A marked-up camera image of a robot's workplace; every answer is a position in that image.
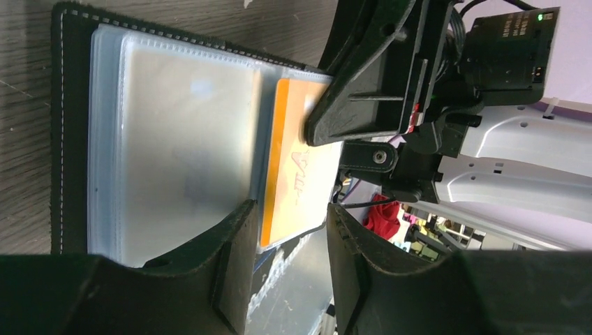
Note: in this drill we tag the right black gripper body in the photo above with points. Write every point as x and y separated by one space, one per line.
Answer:
500 60

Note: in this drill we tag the gold card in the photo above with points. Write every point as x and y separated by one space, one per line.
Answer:
300 178

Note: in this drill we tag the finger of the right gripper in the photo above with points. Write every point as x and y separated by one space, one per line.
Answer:
383 57

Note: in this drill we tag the red cloth in background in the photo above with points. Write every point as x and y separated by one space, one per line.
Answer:
383 219

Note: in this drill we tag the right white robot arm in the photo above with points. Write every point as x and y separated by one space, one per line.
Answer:
533 157

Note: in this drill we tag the black leather card holder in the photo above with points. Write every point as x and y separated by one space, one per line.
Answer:
157 133

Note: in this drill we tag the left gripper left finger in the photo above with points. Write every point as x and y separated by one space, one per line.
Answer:
201 287

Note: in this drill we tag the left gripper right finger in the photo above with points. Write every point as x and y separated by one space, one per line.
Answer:
380 289

